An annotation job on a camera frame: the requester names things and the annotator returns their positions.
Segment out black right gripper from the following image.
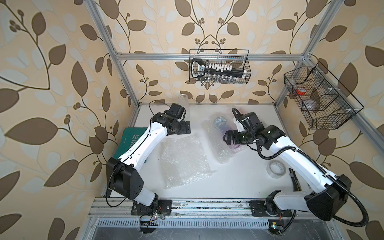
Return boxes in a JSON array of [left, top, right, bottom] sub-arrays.
[[222, 129, 255, 144]]

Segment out purple vase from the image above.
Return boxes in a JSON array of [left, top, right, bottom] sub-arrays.
[[202, 113, 247, 164]]

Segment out clear ribbed glass vase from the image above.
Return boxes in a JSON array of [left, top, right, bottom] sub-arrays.
[[179, 94, 190, 113]]

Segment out clear bubble wrap sheet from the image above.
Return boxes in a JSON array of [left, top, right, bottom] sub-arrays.
[[160, 134, 215, 190]]

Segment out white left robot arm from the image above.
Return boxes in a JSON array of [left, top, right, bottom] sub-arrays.
[[107, 117, 191, 207]]

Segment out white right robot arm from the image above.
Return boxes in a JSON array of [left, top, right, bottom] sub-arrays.
[[223, 126, 351, 221]]

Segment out green tool case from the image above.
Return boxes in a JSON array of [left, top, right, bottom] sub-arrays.
[[113, 128, 147, 160]]

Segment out white tape roll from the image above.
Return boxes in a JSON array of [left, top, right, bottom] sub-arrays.
[[267, 160, 286, 179]]

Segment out black socket set holder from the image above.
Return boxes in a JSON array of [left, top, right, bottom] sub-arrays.
[[190, 59, 249, 79]]

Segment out black utility knife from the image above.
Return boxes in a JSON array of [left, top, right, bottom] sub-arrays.
[[289, 168, 302, 192]]

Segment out red tape roll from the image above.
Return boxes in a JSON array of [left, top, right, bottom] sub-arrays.
[[296, 87, 307, 96]]

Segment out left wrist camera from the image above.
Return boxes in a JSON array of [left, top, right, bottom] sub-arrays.
[[167, 103, 187, 121]]

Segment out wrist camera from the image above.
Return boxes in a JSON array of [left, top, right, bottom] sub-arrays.
[[236, 113, 265, 133], [167, 103, 187, 121]]

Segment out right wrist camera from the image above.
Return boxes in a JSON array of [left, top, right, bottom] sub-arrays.
[[236, 113, 265, 133]]

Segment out back wire basket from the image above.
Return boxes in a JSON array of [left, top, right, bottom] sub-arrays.
[[189, 49, 252, 85]]

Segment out wire basket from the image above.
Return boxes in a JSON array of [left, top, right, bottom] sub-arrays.
[[284, 62, 364, 130], [189, 49, 252, 85]]

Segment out black corrugated cable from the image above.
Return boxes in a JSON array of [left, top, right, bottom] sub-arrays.
[[231, 107, 370, 228]]

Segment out right wire basket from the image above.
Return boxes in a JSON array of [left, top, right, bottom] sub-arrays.
[[284, 62, 364, 130]]

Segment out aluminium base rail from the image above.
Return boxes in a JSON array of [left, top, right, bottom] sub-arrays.
[[88, 198, 321, 230]]

